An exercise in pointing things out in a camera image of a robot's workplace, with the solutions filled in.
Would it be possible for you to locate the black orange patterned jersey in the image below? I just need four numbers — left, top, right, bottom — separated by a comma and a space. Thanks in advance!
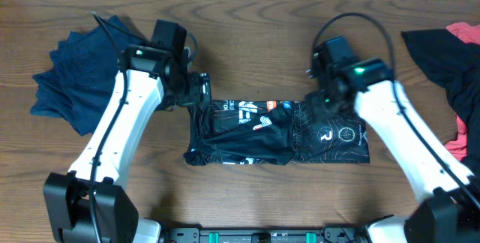
184, 100, 370, 166

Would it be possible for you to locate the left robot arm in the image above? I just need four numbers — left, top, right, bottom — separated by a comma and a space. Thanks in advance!
43, 45, 210, 242

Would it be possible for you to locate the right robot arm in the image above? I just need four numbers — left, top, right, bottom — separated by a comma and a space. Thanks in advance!
308, 58, 479, 242

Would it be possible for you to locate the folded navy blue shirt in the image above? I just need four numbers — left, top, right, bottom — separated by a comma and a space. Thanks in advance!
30, 27, 119, 136

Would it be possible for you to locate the plain black shirt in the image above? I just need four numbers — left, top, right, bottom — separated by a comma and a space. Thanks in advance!
401, 28, 479, 175

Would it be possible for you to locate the red cloth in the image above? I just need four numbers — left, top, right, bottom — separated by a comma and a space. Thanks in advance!
446, 22, 479, 163

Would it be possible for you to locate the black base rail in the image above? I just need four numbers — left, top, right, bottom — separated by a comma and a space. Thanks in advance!
158, 225, 371, 243

